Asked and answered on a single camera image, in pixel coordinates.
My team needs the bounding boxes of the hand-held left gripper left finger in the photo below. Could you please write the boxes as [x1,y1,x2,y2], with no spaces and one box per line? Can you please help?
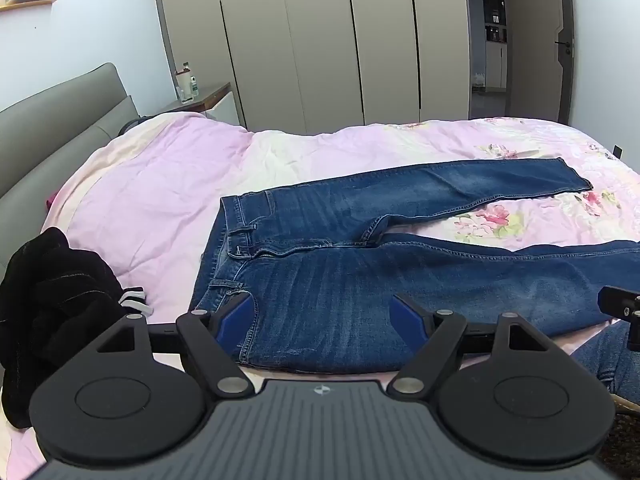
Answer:
[94,292,252,399]

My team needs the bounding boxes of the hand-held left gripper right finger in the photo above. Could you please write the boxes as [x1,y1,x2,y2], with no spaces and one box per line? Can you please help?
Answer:
[389,293,554,399]

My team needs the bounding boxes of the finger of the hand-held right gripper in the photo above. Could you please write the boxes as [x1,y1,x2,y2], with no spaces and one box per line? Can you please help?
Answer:
[597,285,640,352]

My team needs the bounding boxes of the blue denim pants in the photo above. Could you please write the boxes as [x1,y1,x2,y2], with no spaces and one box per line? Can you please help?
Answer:
[189,157,640,375]

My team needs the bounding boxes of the person's leg in jeans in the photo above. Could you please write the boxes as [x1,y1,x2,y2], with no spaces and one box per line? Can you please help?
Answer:
[569,319,640,412]

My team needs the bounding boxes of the pink floral blanket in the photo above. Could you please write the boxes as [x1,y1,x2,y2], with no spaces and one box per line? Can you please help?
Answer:
[0,112,640,476]

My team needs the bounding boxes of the black garment with striped cuff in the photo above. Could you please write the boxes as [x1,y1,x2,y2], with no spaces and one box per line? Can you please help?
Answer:
[0,227,152,429]

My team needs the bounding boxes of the wooden top nightstand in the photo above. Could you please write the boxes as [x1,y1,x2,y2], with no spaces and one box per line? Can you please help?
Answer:
[159,82,242,127]

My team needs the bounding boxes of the grey padded bed headboard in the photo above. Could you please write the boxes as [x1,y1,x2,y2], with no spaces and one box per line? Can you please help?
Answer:
[0,62,139,202]

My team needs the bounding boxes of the grey room door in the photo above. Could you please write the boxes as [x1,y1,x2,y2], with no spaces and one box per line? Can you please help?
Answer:
[504,0,577,126]

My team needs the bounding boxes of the beige wardrobe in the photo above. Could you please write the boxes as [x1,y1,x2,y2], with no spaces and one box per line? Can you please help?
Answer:
[150,0,472,136]

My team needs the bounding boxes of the hallway cabinet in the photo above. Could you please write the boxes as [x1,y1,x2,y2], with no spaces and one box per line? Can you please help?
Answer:
[470,0,509,94]

